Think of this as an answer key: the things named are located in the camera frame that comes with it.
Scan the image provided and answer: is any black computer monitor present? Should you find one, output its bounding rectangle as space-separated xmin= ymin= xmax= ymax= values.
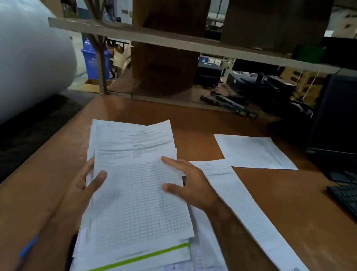
xmin=304 ymin=72 xmax=357 ymax=182

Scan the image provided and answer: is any green object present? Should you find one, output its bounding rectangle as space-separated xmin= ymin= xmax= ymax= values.
xmin=292 ymin=44 xmax=327 ymax=64

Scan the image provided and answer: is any metal shelf post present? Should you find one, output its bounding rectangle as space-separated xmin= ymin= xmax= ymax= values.
xmin=64 ymin=0 xmax=116 ymax=95

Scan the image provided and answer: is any person's right forearm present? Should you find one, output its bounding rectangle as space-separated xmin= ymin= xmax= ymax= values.
xmin=201 ymin=195 xmax=306 ymax=271

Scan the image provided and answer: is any person's left hand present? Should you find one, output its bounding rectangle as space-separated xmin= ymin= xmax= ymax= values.
xmin=61 ymin=156 xmax=109 ymax=231

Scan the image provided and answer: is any single white paper sheet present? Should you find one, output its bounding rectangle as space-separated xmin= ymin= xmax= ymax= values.
xmin=211 ymin=133 xmax=301 ymax=172

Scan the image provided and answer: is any large white plastic wrap roll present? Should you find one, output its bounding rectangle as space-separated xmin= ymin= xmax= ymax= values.
xmin=0 ymin=0 xmax=82 ymax=142

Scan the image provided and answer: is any black printer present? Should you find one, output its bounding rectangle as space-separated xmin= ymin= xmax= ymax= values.
xmin=194 ymin=61 xmax=224 ymax=89

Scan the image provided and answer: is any person's left forearm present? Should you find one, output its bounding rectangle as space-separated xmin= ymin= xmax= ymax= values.
xmin=17 ymin=209 xmax=81 ymax=271

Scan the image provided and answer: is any black computer keyboard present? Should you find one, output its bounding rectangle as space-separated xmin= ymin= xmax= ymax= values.
xmin=324 ymin=181 xmax=357 ymax=226

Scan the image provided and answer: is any tall brown cardboard box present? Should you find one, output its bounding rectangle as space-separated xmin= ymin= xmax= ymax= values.
xmin=125 ymin=0 xmax=212 ymax=97

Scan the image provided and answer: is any blue plastic bin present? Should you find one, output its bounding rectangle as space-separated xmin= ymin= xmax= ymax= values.
xmin=79 ymin=38 xmax=113 ymax=81

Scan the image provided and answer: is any wooden shelf board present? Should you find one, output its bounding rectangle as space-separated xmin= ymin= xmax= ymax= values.
xmin=45 ymin=16 xmax=344 ymax=75

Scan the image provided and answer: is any yellow cardboard box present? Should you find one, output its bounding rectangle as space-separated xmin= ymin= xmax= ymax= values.
xmin=277 ymin=66 xmax=327 ymax=108

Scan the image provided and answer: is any blue pen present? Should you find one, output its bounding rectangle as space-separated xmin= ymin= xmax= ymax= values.
xmin=19 ymin=232 xmax=40 ymax=260

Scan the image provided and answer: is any wide brown cardboard box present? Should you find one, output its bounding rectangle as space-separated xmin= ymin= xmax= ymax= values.
xmin=219 ymin=0 xmax=335 ymax=57

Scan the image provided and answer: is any black hand tool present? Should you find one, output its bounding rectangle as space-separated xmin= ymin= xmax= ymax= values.
xmin=198 ymin=94 xmax=259 ymax=119

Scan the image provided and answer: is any person's right hand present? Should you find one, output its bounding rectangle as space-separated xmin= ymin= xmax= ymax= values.
xmin=157 ymin=156 xmax=227 ymax=215

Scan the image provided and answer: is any paper sheet with blue stamp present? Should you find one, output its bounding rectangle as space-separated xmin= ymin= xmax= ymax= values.
xmin=131 ymin=202 xmax=241 ymax=271

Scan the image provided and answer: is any long white printed paper sheet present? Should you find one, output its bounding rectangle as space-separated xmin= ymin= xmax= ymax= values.
xmin=180 ymin=156 xmax=333 ymax=271

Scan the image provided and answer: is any stack of printed paper sheets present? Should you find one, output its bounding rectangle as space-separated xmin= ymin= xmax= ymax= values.
xmin=70 ymin=113 xmax=205 ymax=271

